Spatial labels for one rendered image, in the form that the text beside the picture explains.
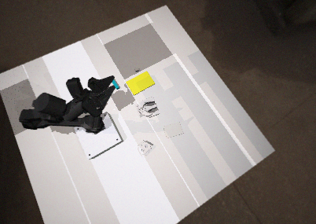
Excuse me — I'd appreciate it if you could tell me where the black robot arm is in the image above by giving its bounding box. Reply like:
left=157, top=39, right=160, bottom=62
left=19, top=77, right=105, bottom=134

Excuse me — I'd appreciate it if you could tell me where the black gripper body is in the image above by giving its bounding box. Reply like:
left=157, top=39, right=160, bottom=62
left=71, top=77, right=102, bottom=117

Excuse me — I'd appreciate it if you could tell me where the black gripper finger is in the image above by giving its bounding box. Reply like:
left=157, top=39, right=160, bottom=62
left=89, top=85, right=116, bottom=110
left=93, top=75, right=115, bottom=90

